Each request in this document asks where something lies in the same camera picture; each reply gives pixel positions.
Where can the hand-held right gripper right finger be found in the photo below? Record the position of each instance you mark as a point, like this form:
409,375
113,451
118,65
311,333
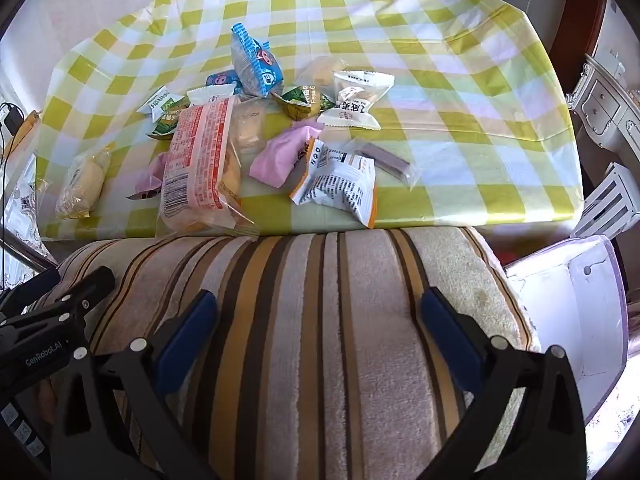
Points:
447,340

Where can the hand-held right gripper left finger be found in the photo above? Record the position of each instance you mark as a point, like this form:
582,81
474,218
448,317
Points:
187,342

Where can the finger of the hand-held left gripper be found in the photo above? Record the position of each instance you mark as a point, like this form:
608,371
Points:
30,290
95,282

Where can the clear packet with cream roll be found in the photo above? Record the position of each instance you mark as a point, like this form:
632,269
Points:
82,182

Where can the white plastic container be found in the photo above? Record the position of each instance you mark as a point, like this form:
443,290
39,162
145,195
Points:
560,320

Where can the blue packet with dark filling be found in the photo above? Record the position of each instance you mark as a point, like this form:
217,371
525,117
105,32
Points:
255,62

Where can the pink snack packet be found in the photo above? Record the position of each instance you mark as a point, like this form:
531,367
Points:
150,177
282,155

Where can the striped sofa cushion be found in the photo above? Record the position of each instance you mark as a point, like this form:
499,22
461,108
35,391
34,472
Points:
325,335

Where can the large orange bread package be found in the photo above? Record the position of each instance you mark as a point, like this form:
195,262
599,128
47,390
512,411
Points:
195,170

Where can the green pea snack packet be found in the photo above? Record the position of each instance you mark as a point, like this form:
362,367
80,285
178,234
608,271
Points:
300,100
165,127

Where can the black power adapter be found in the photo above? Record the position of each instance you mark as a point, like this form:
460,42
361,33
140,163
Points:
10,117

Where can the patterned curtain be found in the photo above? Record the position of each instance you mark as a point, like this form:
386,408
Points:
615,420

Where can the clear packet with purple bar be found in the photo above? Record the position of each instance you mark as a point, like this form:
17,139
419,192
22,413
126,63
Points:
385,160

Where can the white and orange snack packet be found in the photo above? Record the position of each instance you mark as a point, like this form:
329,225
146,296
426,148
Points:
335,185

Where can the green and white snack packet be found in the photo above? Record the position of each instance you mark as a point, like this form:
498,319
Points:
161,102

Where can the white slatted stool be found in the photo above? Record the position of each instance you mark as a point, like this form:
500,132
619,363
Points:
610,200

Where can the white packet with serrated edge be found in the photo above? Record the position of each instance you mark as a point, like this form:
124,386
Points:
210,95

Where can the yellow checked tablecloth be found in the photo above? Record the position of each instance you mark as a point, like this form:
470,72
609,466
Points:
450,110

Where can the white nut pastry packet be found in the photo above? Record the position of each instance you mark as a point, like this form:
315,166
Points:
352,102

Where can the white ornate dresser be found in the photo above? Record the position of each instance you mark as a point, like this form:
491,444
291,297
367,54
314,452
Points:
605,105

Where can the clear packet with yellow cake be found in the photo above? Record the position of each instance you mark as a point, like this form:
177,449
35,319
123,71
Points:
320,72

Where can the small white box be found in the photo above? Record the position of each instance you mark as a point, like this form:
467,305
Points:
610,60

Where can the brown wooden door frame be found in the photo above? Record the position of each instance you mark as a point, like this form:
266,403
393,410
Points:
575,20

